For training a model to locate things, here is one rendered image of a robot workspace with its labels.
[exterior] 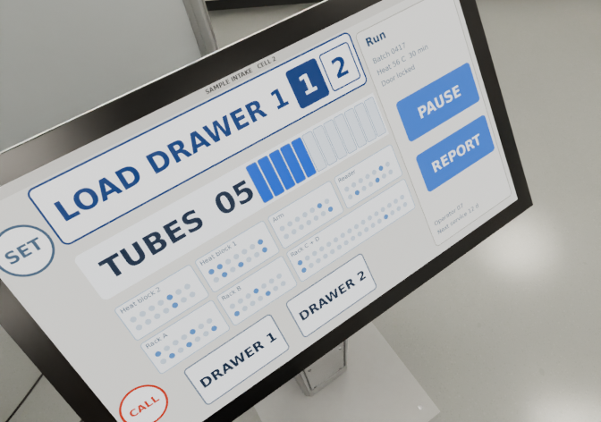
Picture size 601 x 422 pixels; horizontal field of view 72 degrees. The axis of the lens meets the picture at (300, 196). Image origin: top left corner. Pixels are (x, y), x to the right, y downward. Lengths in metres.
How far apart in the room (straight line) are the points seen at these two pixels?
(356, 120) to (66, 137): 0.25
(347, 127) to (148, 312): 0.24
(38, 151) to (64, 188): 0.03
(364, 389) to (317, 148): 1.08
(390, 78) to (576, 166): 1.62
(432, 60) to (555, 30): 2.18
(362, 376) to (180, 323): 1.04
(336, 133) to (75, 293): 0.26
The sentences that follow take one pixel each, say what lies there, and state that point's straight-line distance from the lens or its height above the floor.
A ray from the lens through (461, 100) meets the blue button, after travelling 0.48.
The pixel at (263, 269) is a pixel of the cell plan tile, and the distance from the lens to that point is 0.40.
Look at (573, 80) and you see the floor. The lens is 2.36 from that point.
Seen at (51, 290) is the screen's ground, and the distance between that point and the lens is 0.39.
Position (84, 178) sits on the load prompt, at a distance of 0.36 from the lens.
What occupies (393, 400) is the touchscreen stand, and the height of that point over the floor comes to 0.03.
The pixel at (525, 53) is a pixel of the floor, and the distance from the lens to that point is 2.43.
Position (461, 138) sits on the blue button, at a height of 1.06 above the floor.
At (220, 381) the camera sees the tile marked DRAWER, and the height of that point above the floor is 1.00.
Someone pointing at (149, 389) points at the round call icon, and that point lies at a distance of 0.43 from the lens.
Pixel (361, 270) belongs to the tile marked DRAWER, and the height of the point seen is 1.01.
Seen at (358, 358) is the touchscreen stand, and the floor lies 0.04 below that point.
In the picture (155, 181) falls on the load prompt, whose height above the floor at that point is 1.15.
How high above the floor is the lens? 1.41
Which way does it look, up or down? 56 degrees down
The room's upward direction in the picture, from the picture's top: 9 degrees counter-clockwise
